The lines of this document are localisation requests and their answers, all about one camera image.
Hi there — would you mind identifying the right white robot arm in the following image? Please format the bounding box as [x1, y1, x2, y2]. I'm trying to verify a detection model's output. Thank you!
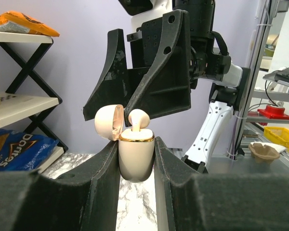
[83, 0, 250, 173]

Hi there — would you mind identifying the yellow plastic bin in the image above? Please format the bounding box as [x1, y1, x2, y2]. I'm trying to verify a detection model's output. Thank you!
[264, 126, 289, 153]

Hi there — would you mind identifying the orange kettle chips bag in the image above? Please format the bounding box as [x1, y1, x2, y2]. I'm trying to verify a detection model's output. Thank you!
[0, 11, 60, 37]

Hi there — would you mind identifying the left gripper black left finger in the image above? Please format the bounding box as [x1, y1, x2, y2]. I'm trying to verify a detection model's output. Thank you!
[0, 141, 120, 231]

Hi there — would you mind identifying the aluminium frame post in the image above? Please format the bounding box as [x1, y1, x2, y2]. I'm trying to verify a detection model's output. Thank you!
[228, 0, 279, 161]

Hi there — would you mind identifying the red plastic part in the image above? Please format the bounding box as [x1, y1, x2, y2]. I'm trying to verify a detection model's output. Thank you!
[257, 105, 289, 120]

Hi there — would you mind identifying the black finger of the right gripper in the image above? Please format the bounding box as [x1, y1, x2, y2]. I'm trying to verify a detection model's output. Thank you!
[83, 29, 149, 121]

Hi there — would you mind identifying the blue Doritos bag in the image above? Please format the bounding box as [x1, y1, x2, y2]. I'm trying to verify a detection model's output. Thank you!
[0, 129, 58, 171]

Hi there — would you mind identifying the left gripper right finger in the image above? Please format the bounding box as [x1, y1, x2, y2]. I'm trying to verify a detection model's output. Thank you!
[154, 137, 289, 231]

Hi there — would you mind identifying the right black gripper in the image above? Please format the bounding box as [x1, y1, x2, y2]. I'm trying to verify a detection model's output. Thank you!
[124, 0, 231, 127]

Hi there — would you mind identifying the beige earbud charging case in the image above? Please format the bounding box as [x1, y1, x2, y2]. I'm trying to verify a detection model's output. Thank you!
[94, 104, 155, 183]

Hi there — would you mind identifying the black frame shelf rack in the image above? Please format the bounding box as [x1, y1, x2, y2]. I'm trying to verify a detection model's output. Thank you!
[0, 32, 68, 173]

